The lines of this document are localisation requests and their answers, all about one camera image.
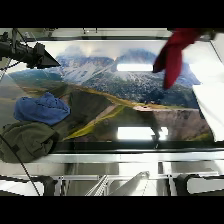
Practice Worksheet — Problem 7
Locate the silver frame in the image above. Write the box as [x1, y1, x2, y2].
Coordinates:
[0, 150, 224, 197]

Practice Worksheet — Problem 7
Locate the red garment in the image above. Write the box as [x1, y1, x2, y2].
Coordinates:
[152, 28, 205, 91]

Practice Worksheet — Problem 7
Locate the olive green garment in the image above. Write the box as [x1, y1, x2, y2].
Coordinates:
[0, 120, 61, 165]

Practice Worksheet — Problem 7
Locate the blue garment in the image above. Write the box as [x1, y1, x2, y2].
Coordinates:
[13, 92, 72, 127]

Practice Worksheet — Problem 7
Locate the black cable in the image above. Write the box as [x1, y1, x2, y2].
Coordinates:
[0, 133, 42, 197]

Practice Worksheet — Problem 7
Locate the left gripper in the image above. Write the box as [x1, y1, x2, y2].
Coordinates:
[31, 42, 48, 70]

